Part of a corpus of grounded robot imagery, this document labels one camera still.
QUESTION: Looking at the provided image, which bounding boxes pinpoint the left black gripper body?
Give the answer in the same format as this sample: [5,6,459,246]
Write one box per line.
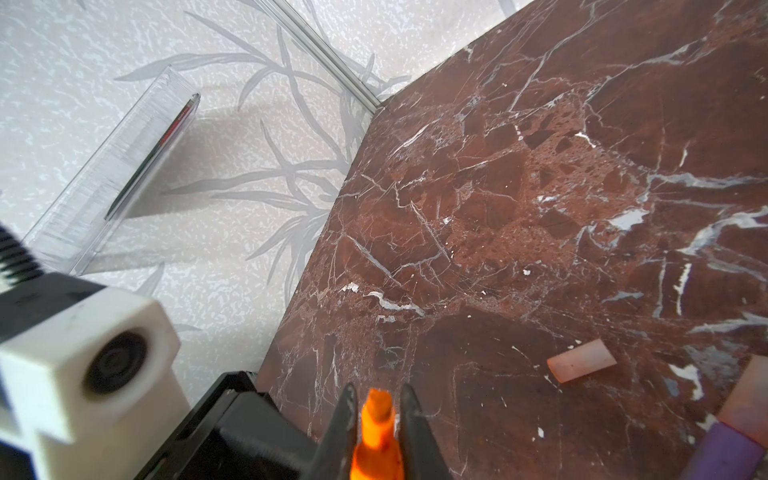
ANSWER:
[136,371,317,479]

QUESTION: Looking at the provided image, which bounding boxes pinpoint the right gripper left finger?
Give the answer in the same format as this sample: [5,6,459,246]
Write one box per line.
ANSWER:
[300,383,359,480]

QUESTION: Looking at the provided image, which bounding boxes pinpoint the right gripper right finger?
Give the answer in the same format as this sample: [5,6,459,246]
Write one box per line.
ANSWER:
[398,384,452,480]

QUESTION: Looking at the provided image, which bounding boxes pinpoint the orange pen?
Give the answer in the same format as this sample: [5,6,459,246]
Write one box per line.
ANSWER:
[349,389,405,480]

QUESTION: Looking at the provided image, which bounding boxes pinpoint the pink pen cap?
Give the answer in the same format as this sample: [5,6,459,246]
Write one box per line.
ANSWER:
[547,339,617,383]
[717,355,768,449]

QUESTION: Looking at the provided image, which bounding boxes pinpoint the purple marker pen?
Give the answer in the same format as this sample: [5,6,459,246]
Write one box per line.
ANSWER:
[679,423,766,480]

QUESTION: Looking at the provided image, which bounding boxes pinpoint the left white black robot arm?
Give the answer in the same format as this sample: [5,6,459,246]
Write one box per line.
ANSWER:
[1,232,315,479]

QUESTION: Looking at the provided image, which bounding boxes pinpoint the clear plastic wall tray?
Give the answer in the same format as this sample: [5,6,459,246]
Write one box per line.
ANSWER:
[24,67,201,275]

